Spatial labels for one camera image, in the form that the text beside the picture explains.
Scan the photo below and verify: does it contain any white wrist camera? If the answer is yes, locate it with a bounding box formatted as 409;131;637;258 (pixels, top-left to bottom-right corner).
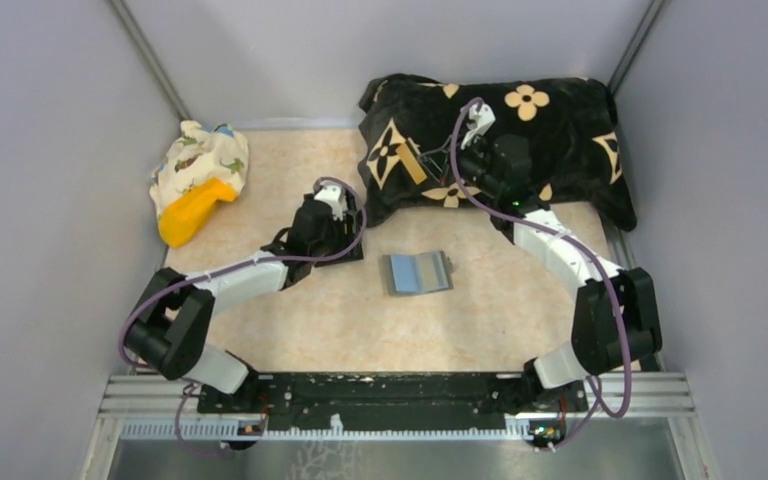
314;184;347;221
460;103;496;149

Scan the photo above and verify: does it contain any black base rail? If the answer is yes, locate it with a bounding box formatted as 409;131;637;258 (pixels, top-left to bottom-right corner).
197;372;589;432

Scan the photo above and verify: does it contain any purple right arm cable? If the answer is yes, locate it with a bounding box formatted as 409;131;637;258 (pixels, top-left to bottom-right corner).
448;97;634;452

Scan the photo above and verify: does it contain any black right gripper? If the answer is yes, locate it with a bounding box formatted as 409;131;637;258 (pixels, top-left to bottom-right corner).
418;129;504;200

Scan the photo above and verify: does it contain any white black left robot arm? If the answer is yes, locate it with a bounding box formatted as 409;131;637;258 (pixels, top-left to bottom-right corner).
119;194;367;414

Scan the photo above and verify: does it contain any yellow cloth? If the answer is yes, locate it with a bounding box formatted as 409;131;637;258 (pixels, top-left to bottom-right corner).
158;178;239;248

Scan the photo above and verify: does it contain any grey card holder wallet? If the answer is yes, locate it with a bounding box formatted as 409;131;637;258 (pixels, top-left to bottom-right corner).
380;250;454;297

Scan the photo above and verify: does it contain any black floral pillow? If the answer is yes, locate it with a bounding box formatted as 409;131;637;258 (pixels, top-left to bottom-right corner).
358;74;637;231

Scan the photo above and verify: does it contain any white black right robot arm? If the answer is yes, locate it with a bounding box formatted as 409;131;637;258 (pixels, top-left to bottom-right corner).
419;135;663;412

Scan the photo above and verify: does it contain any dinosaur print cloth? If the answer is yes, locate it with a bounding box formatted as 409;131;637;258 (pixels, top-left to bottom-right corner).
149;120;250;215

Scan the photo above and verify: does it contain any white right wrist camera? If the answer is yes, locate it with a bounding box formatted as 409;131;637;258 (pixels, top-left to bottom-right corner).
460;103;496;149

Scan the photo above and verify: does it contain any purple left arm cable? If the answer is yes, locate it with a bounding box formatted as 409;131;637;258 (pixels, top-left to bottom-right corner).
117;176;369;458

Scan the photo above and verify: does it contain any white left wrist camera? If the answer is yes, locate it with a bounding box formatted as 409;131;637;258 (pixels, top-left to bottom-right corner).
314;184;347;221

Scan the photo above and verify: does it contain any gold card black stripe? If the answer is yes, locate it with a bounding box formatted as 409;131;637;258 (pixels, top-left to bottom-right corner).
396;140;428;185

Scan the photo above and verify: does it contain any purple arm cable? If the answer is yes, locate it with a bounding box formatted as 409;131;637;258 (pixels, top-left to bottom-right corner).
448;97;634;452
117;176;369;458

